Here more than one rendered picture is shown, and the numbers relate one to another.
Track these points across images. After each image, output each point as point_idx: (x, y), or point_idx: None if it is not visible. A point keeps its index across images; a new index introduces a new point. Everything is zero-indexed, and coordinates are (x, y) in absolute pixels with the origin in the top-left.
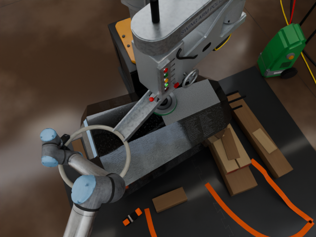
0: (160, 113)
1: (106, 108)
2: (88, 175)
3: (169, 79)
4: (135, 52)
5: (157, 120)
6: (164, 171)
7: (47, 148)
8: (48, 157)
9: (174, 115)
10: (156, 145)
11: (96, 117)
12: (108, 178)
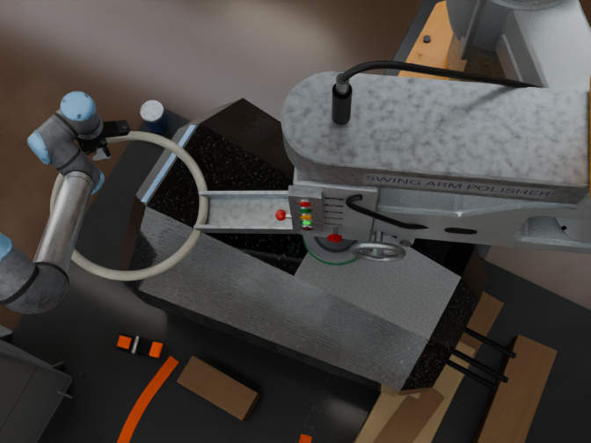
0: (308, 244)
1: (247, 140)
2: (9, 239)
3: (316, 219)
4: None
5: (293, 250)
6: (243, 338)
7: (53, 126)
8: (40, 142)
9: (327, 275)
10: (251, 286)
11: (211, 141)
12: (28, 272)
